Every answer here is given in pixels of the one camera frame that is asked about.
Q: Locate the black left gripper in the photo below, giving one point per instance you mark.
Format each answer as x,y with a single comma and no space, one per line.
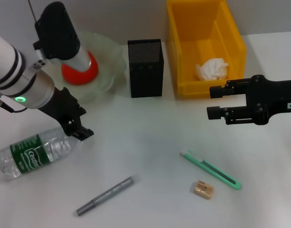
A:
62,107

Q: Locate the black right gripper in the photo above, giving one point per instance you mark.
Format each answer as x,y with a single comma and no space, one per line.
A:
274,97

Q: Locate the white paper ball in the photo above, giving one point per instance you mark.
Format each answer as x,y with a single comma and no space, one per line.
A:
213,70

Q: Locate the clear green-label water bottle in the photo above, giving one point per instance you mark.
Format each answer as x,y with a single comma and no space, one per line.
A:
29,156

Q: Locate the red tomato-shaped toy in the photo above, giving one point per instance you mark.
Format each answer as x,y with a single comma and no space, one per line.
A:
76,77

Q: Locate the green utility knife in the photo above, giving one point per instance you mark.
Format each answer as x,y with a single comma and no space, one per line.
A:
212,169

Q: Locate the grey marker pen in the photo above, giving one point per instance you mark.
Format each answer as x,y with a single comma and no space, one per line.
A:
107,194

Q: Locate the black mesh pen holder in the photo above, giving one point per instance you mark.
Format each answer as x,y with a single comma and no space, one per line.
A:
145,71

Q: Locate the wavy green glass fruit plate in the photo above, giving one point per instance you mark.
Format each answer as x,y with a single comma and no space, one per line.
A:
107,54

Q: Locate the beige eraser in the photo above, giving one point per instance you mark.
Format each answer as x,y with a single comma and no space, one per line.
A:
202,189

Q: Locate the yellow plastic bin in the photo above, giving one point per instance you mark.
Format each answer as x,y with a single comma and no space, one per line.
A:
183,47

